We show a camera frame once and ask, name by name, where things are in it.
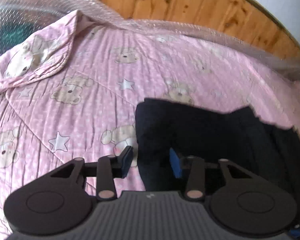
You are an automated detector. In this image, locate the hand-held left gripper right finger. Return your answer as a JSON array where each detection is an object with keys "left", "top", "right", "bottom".
[{"left": 169, "top": 148, "right": 256, "bottom": 201}]

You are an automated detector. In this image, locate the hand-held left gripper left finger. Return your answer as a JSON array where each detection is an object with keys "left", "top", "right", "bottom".
[{"left": 51, "top": 146, "right": 134, "bottom": 202}]

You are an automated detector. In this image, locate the clear bubble wrap sheet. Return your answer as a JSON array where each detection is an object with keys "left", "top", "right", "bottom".
[{"left": 0, "top": 0, "right": 300, "bottom": 81}]

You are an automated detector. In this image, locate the black garment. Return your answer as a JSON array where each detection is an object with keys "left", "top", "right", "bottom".
[{"left": 135, "top": 97, "right": 300, "bottom": 200}]

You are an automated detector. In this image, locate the wooden headboard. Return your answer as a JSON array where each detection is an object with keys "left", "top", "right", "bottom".
[{"left": 69, "top": 0, "right": 300, "bottom": 57}]

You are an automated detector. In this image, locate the pink bear print blanket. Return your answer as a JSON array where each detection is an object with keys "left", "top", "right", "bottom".
[{"left": 0, "top": 9, "right": 300, "bottom": 237}]

